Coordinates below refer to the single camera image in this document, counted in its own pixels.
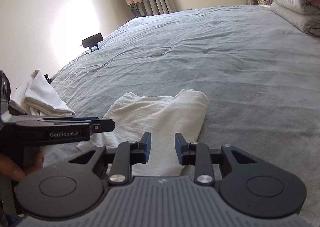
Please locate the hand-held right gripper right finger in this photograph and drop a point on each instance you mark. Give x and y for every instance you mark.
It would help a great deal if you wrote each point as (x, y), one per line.
(179, 149)

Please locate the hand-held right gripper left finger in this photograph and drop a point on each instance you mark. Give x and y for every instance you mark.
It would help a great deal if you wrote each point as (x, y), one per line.
(147, 147)

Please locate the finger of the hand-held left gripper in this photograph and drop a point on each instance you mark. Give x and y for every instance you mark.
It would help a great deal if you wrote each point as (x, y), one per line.
(105, 125)

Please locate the white pants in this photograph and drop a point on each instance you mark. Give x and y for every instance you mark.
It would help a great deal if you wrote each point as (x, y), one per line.
(155, 114)

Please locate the white garment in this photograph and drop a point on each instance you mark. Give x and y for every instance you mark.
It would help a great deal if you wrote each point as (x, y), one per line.
(45, 99)

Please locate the person's left hand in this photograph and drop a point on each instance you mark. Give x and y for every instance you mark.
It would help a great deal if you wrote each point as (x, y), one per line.
(12, 169)

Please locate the black striped phone stand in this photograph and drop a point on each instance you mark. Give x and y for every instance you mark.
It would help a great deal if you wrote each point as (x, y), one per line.
(48, 79)

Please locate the black device on stand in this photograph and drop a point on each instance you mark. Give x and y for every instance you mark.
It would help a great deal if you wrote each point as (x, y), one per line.
(92, 39)

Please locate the dark hanging garment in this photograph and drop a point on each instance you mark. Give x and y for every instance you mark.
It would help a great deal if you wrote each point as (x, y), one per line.
(133, 10)

